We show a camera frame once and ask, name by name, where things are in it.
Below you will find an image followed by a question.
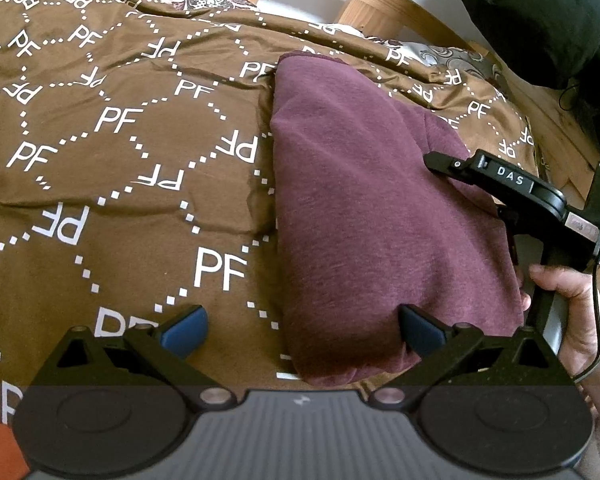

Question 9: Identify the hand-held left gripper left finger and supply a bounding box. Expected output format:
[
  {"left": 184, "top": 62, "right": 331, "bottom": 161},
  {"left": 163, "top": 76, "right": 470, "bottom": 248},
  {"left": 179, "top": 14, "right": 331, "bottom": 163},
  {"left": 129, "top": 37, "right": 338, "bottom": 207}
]
[{"left": 34, "top": 306, "right": 237, "bottom": 409}]

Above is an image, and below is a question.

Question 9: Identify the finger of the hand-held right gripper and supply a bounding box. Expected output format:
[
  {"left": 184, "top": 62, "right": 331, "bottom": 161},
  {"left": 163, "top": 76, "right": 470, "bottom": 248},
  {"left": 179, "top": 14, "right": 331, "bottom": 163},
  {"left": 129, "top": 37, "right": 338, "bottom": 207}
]
[{"left": 423, "top": 149, "right": 543, "bottom": 202}]

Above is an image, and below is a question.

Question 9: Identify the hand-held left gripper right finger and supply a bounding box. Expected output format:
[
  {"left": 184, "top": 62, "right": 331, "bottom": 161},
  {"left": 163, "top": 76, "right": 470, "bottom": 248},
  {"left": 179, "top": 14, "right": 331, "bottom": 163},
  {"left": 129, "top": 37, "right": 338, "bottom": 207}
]
[{"left": 369, "top": 304, "right": 572, "bottom": 408}]

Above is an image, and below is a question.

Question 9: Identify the maroon shirt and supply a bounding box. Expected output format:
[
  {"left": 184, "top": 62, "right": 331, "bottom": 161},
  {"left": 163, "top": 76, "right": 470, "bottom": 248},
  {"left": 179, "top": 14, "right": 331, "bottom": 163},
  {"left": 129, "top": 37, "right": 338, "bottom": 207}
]
[{"left": 269, "top": 51, "right": 531, "bottom": 390}]

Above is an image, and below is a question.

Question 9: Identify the person's right hand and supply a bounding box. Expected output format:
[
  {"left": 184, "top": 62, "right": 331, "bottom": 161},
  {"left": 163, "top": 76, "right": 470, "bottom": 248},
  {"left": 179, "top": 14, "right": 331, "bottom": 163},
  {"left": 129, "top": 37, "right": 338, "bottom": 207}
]
[{"left": 519, "top": 265, "right": 600, "bottom": 381}]

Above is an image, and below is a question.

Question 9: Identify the black jacket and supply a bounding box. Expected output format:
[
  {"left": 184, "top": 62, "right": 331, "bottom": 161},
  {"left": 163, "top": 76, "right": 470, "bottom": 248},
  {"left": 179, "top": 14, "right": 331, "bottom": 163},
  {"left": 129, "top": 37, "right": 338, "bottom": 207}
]
[{"left": 457, "top": 0, "right": 600, "bottom": 163}]

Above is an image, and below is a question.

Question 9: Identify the brown printed blanket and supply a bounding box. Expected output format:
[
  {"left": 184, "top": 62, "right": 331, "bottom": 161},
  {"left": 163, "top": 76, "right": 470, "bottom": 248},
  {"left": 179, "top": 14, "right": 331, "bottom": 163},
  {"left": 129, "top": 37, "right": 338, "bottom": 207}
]
[{"left": 0, "top": 0, "right": 540, "bottom": 428}]

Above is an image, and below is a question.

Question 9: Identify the black cable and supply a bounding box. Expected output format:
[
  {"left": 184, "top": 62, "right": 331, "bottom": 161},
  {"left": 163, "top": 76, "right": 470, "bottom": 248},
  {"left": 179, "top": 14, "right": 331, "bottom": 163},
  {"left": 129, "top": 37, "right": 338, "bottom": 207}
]
[{"left": 571, "top": 252, "right": 600, "bottom": 385}]

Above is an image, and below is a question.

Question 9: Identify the wooden bed frame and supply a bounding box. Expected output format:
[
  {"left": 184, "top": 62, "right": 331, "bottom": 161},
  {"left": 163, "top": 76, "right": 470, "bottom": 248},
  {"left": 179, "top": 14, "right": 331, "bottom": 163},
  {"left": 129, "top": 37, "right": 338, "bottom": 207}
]
[{"left": 234, "top": 0, "right": 600, "bottom": 203}]

